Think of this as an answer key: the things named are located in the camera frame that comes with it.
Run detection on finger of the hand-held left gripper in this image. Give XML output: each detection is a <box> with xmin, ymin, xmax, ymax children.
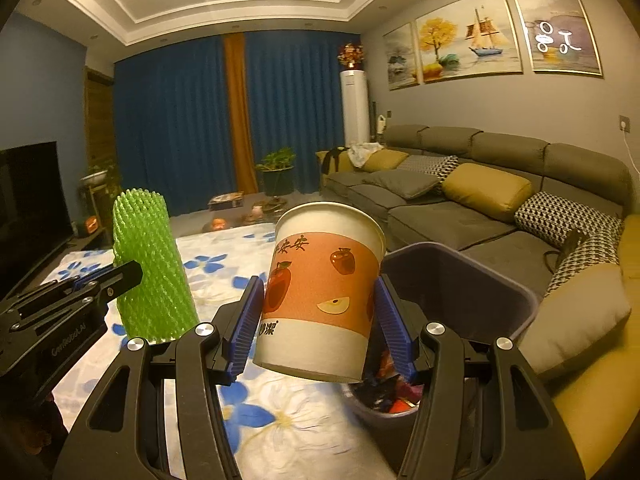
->
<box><xmin>75</xmin><ymin>261</ymin><xmax>146</xmax><ymax>312</ymax></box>
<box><xmin>10</xmin><ymin>274</ymin><xmax>99</xmax><ymax>317</ymax></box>

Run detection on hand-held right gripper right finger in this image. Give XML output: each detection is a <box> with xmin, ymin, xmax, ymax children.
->
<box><xmin>372</xmin><ymin>275</ymin><xmax>586</xmax><ymax>480</ymax></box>

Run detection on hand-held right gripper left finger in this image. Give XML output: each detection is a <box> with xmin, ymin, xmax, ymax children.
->
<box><xmin>52</xmin><ymin>275</ymin><xmax>266</xmax><ymax>480</ymax></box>

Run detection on green foam net sleeve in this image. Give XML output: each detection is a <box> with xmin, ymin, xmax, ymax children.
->
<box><xmin>111</xmin><ymin>187</ymin><xmax>200</xmax><ymax>345</ymax></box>

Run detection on grey trash bin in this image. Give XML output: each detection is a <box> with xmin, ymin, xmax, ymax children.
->
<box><xmin>345</xmin><ymin>241</ymin><xmax>540</xmax><ymax>428</ymax></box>

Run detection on apple print paper cup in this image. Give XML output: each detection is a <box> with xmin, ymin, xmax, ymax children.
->
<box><xmin>251</xmin><ymin>201</ymin><xmax>387</xmax><ymax>383</ymax></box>

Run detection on floral printed blanket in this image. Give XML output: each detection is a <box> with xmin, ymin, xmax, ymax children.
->
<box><xmin>52</xmin><ymin>220</ymin><xmax>416</xmax><ymax>480</ymax></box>

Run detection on black television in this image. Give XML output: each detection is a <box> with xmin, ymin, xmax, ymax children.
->
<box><xmin>0</xmin><ymin>141</ymin><xmax>76</xmax><ymax>301</ymax></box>

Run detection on flat printed box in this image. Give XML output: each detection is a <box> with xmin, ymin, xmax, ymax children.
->
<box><xmin>207</xmin><ymin>192</ymin><xmax>246</xmax><ymax>210</ymax></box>

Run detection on grey sectional sofa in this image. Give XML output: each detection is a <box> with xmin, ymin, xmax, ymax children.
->
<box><xmin>316</xmin><ymin>124</ymin><xmax>640</xmax><ymax>480</ymax></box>

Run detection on grey cushion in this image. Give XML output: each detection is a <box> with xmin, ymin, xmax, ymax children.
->
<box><xmin>362</xmin><ymin>169</ymin><xmax>441</xmax><ymax>201</ymax></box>

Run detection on potted green plant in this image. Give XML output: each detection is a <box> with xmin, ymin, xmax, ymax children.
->
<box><xmin>255</xmin><ymin>147</ymin><xmax>297</xmax><ymax>197</ymax></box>

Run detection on wide blue curtain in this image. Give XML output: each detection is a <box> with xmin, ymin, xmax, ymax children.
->
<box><xmin>114</xmin><ymin>35</ymin><xmax>236</xmax><ymax>218</ymax></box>

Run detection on large yellow cushion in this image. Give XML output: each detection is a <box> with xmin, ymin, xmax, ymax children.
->
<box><xmin>441</xmin><ymin>162</ymin><xmax>533</xmax><ymax>222</ymax></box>

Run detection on small houndstooth cushion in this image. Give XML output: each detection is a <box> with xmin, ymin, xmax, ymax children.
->
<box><xmin>397</xmin><ymin>155</ymin><xmax>460</xmax><ymax>182</ymax></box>

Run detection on small yellow cushion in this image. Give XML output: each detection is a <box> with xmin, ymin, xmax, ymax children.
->
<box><xmin>361</xmin><ymin>150</ymin><xmax>410</xmax><ymax>174</ymax></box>

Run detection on beige cushion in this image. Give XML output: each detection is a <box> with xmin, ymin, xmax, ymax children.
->
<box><xmin>517</xmin><ymin>262</ymin><xmax>632</xmax><ymax>381</ymax></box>

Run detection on black clothes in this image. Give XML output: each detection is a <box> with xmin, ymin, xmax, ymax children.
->
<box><xmin>320</xmin><ymin>147</ymin><xmax>351</xmax><ymax>177</ymax></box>

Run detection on white clothes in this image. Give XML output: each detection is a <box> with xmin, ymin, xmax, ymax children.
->
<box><xmin>347</xmin><ymin>142</ymin><xmax>384</xmax><ymax>167</ymax></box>

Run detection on small black device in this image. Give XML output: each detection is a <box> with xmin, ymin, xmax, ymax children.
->
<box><xmin>559</xmin><ymin>229</ymin><xmax>586</xmax><ymax>264</ymax></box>

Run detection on large houndstooth cushion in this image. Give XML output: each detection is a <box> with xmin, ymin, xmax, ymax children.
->
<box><xmin>514</xmin><ymin>191</ymin><xmax>625</xmax><ymax>250</ymax></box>
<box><xmin>542</xmin><ymin>230</ymin><xmax>624</xmax><ymax>299</ymax></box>

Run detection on orange curtain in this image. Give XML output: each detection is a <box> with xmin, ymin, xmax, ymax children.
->
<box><xmin>222</xmin><ymin>32</ymin><xmax>261</xmax><ymax>196</ymax></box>

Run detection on white standing air conditioner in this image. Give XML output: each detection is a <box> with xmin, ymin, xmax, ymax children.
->
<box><xmin>340</xmin><ymin>70</ymin><xmax>372</xmax><ymax>148</ymax></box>

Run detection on small framed landscape painting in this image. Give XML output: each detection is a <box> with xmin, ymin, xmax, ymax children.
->
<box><xmin>382</xmin><ymin>22</ymin><xmax>422</xmax><ymax>92</ymax></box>

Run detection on artificial flower bouquet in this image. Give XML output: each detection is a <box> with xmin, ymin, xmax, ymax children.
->
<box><xmin>337</xmin><ymin>42</ymin><xmax>365</xmax><ymax>70</ymax></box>

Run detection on framed sailboat painting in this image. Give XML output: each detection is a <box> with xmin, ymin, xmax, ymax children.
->
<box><xmin>414</xmin><ymin>0</ymin><xmax>523</xmax><ymax>85</ymax></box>

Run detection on framed grey sky painting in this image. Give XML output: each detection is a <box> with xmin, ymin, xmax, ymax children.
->
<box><xmin>509</xmin><ymin>0</ymin><xmax>603</xmax><ymax>80</ymax></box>

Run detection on white cable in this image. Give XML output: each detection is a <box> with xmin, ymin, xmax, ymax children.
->
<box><xmin>623</xmin><ymin>130</ymin><xmax>640</xmax><ymax>176</ymax></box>

